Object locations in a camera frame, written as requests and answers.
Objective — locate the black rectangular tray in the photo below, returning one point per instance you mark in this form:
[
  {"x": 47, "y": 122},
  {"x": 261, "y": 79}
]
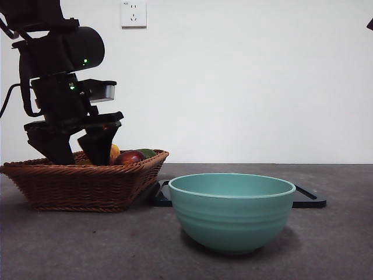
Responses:
[{"x": 309, "y": 201}]

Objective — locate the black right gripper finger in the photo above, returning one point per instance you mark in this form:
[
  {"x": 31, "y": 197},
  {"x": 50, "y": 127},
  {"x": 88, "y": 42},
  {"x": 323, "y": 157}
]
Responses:
[{"x": 370, "y": 24}]

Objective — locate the teal ribbed bowl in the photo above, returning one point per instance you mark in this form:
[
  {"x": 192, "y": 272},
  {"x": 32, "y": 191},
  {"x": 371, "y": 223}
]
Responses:
[{"x": 233, "y": 221}]

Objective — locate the white wall socket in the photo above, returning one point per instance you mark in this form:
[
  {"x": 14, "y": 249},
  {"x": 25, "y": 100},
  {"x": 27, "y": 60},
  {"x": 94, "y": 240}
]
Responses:
[{"x": 134, "y": 14}]

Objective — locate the brown wicker basket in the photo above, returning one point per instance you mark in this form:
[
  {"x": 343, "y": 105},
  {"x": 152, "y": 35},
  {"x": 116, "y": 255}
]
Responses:
[{"x": 73, "y": 189}]

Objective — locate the dark red plum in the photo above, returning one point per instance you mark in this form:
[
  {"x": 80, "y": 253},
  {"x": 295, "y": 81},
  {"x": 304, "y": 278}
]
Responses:
[{"x": 131, "y": 159}]

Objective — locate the red yellow apple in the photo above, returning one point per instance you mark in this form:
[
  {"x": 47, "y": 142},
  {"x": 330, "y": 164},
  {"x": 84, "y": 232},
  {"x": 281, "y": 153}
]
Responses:
[{"x": 115, "y": 151}]

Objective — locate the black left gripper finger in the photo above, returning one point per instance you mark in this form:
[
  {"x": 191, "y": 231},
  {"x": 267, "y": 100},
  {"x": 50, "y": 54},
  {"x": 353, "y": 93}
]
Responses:
[
  {"x": 97, "y": 146},
  {"x": 54, "y": 147}
]

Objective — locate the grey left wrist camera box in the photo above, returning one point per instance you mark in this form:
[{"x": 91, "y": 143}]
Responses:
[{"x": 102, "y": 91}]

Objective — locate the green avocado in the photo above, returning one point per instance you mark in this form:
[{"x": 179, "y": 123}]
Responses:
[{"x": 149, "y": 153}]

